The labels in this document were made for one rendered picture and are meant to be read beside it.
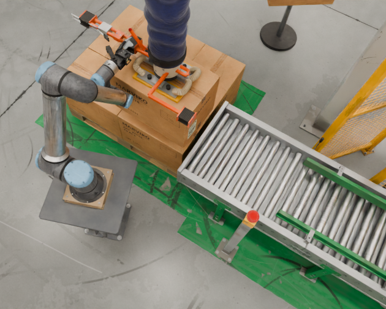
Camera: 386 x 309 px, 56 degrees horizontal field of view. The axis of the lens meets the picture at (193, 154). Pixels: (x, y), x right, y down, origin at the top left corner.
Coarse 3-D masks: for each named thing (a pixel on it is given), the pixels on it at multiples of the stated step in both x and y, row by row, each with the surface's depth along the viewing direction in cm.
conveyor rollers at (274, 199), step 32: (192, 160) 268; (224, 160) 268; (256, 160) 270; (320, 192) 262; (352, 192) 263; (288, 224) 252; (320, 224) 252; (352, 224) 253; (384, 224) 255; (384, 256) 245
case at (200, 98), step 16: (128, 64) 235; (144, 64) 236; (192, 64) 239; (112, 80) 238; (128, 80) 230; (176, 80) 233; (208, 80) 234; (144, 96) 229; (160, 96) 227; (192, 96) 228; (208, 96) 238; (128, 112) 264; (144, 112) 248; (160, 112) 233; (208, 112) 265; (160, 128) 253; (176, 128) 238; (192, 128) 249
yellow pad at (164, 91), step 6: (150, 72) 231; (138, 78) 229; (144, 78) 229; (150, 78) 228; (144, 84) 229; (150, 84) 228; (168, 84) 228; (156, 90) 226; (162, 90) 226; (168, 90) 226; (168, 96) 225; (174, 96) 225; (180, 96) 226
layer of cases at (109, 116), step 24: (120, 24) 318; (144, 24) 319; (96, 48) 305; (192, 48) 311; (216, 72) 302; (240, 72) 304; (216, 96) 292; (96, 120) 314; (120, 120) 283; (144, 144) 296; (168, 144) 272; (192, 144) 282
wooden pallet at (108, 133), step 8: (232, 104) 352; (72, 112) 332; (88, 120) 335; (96, 128) 332; (104, 128) 319; (112, 136) 330; (128, 144) 317; (136, 152) 325; (144, 152) 312; (152, 160) 322; (160, 168) 322; (168, 168) 309; (176, 176) 314
